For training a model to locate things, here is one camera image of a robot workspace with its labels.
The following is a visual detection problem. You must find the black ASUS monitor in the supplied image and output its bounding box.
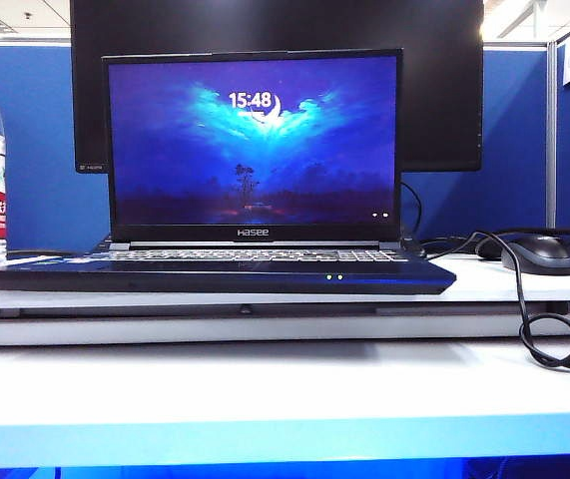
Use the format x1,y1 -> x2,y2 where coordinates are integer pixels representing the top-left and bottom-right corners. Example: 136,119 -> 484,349
68,0 -> 485,175

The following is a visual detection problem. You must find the black laptop power cable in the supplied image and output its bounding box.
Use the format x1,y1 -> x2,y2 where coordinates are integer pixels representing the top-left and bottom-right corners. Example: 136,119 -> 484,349
399,180 -> 428,258

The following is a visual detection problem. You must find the silver partition corner post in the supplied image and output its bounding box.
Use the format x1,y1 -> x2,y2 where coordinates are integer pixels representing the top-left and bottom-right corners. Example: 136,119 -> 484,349
546,40 -> 559,229

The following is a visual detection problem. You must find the black rounded object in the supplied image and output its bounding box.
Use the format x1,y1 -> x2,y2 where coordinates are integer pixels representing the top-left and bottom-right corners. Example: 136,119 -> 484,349
474,238 -> 503,260

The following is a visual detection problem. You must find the black grey computer mouse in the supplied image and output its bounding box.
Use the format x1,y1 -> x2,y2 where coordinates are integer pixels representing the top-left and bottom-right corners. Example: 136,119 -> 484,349
499,234 -> 570,276

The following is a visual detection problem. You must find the black mouse cable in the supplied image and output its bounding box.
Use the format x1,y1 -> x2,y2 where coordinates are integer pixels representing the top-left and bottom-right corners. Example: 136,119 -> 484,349
456,230 -> 570,375

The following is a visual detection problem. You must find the black Hasee laptop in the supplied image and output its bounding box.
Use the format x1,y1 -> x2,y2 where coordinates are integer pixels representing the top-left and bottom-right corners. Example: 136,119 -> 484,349
0,48 -> 458,294

